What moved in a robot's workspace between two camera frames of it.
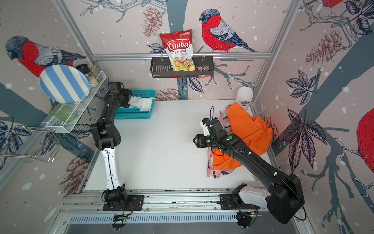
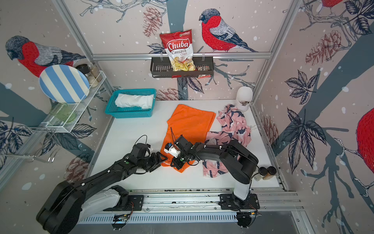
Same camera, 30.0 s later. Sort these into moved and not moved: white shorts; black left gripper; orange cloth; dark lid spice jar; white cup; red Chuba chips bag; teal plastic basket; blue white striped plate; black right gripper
Moved: black left gripper; orange cloth; black right gripper
Not moved: white shorts; red Chuba chips bag; white cup; dark lid spice jar; teal plastic basket; blue white striped plate
